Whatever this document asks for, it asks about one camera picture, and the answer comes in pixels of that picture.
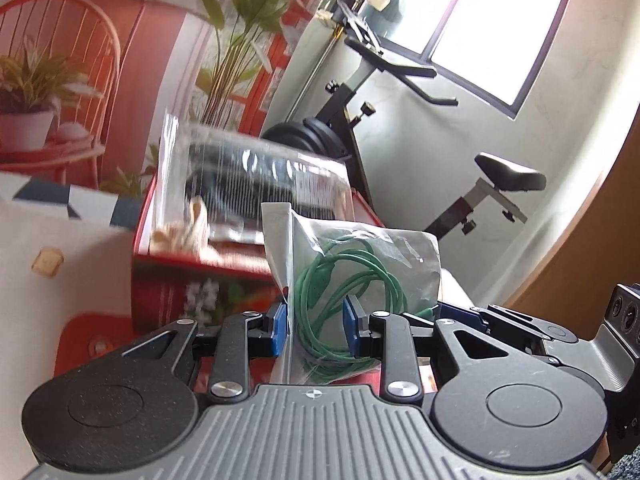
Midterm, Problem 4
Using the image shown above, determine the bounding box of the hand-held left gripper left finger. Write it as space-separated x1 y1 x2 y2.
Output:
122 304 288 401

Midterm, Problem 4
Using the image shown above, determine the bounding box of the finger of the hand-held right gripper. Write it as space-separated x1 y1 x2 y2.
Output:
435 301 568 358

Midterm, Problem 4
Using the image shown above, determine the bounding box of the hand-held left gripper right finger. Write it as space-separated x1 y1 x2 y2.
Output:
342 296 501 402

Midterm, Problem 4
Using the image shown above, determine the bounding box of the green cable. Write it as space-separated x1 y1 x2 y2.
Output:
292 232 441 378

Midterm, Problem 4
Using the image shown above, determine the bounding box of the red cardboard box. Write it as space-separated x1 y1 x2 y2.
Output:
131 170 436 391

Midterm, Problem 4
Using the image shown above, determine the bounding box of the large clear plastic bag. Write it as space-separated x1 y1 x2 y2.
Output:
150 112 356 266

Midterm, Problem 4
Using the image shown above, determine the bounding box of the beige cloth item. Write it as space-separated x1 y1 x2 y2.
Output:
150 197 211 256

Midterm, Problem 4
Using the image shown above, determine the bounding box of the black packaged item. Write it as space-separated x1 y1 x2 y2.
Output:
185 142 321 221

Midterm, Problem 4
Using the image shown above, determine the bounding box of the white printed blanket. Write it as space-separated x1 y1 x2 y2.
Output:
0 200 138 401

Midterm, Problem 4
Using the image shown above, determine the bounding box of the black exercise bike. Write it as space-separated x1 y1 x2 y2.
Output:
262 0 547 238

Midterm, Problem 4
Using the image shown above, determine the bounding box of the blue and white geometric pillow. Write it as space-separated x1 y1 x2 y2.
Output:
0 172 151 228

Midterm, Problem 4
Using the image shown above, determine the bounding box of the metal pole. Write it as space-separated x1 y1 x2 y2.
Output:
295 27 346 126

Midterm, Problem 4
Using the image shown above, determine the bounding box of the window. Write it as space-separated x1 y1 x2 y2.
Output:
390 0 583 121

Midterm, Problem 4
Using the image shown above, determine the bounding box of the wall poster with chair and plants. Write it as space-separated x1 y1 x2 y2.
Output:
0 0 361 196

